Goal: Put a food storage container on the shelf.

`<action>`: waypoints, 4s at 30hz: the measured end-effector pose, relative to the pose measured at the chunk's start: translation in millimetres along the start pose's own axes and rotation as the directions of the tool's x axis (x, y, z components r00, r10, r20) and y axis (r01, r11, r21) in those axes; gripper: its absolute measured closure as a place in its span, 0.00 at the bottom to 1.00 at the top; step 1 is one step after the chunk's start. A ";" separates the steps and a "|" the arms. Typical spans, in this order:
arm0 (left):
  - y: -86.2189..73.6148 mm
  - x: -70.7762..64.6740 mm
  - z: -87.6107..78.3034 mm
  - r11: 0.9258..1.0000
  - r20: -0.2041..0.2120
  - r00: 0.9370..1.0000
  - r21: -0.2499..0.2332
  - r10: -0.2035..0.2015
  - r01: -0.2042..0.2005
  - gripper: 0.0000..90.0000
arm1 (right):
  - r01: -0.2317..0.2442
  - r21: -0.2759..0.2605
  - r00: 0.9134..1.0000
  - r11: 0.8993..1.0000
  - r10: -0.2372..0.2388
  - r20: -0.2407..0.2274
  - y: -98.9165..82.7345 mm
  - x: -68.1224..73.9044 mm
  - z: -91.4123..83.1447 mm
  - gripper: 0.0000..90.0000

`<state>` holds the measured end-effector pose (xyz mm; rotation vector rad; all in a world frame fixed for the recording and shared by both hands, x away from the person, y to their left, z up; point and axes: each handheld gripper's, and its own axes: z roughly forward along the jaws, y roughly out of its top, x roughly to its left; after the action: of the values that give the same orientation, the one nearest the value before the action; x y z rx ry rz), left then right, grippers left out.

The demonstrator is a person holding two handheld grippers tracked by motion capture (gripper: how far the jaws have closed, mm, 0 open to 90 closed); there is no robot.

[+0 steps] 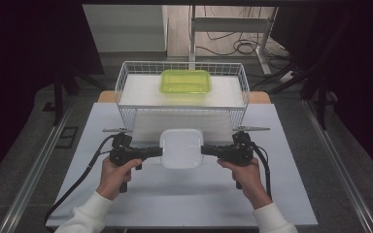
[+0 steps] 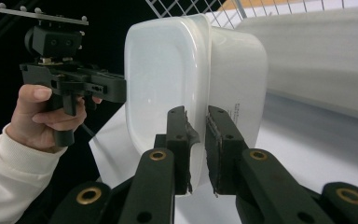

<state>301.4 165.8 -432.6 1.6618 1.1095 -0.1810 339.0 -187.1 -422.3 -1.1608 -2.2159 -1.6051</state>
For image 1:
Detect white translucent plastic container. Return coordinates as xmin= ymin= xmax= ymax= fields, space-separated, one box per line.
xmin=158 ymin=128 xmax=205 ymax=170

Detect white power strip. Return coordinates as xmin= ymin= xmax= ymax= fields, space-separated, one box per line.
xmin=277 ymin=70 xmax=298 ymax=84

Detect hand-held gripper black cable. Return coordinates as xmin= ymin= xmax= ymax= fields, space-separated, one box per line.
xmin=44 ymin=134 xmax=118 ymax=223
xmin=248 ymin=138 xmax=273 ymax=199

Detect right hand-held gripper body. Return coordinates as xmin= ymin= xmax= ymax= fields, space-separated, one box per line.
xmin=218 ymin=126 xmax=271 ymax=190

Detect black floor bracket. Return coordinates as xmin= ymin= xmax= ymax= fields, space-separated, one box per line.
xmin=55 ymin=125 xmax=80 ymax=150

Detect white metal desk frame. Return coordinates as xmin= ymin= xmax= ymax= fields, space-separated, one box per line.
xmin=188 ymin=5 xmax=280 ymax=76

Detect aluminium floor rail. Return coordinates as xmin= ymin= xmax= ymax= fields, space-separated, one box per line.
xmin=302 ymin=99 xmax=373 ymax=233
xmin=0 ymin=96 xmax=76 ymax=233

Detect black stand legs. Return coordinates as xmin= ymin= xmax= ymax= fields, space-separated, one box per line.
xmin=51 ymin=62 xmax=106 ymax=128
xmin=252 ymin=61 xmax=339 ymax=131

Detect person's left hand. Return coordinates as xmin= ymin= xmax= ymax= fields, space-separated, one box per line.
xmin=96 ymin=156 xmax=144 ymax=201

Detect black floor cables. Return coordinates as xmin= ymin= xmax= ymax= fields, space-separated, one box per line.
xmin=195 ymin=6 xmax=290 ymax=60

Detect white cabinet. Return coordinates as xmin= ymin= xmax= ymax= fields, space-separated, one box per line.
xmin=82 ymin=4 xmax=170 ymax=53

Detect person's right hand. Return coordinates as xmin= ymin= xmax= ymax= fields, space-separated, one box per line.
xmin=216 ymin=156 xmax=274 ymax=211

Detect green translucent plastic container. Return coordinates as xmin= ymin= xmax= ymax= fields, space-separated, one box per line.
xmin=158 ymin=69 xmax=213 ymax=96

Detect right hand-held gripper black cable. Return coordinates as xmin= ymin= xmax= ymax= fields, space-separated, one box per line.
xmin=248 ymin=138 xmax=273 ymax=199

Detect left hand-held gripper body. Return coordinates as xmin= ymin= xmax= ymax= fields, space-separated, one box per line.
xmin=102 ymin=127 xmax=148 ymax=194

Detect left hand-held gripper black cable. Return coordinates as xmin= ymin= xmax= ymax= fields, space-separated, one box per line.
xmin=44 ymin=134 xmax=118 ymax=223

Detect white wire basket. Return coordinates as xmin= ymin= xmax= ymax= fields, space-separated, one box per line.
xmin=114 ymin=60 xmax=251 ymax=131

